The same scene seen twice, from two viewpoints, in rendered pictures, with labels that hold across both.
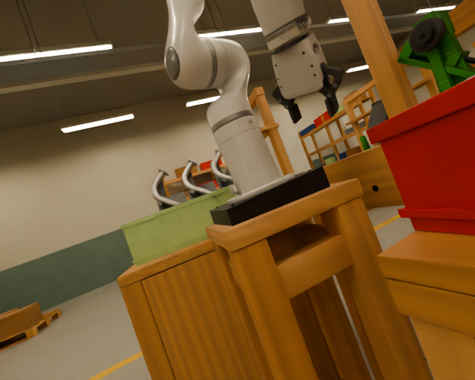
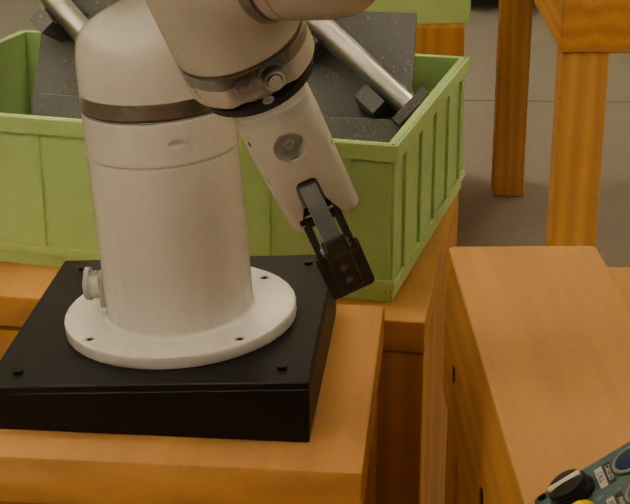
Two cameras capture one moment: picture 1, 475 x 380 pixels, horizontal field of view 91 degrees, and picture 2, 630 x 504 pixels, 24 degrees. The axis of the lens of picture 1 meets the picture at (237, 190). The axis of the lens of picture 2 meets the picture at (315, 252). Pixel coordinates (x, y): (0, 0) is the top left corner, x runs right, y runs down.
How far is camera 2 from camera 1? 82 cm
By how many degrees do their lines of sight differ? 31
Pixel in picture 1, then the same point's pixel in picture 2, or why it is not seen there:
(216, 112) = (85, 73)
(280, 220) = (80, 483)
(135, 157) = not seen: outside the picture
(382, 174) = (488, 484)
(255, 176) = (137, 301)
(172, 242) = not seen: outside the picture
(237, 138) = (118, 179)
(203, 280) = not seen: hidden behind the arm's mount
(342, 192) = (291, 490)
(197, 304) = not seen: hidden behind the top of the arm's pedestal
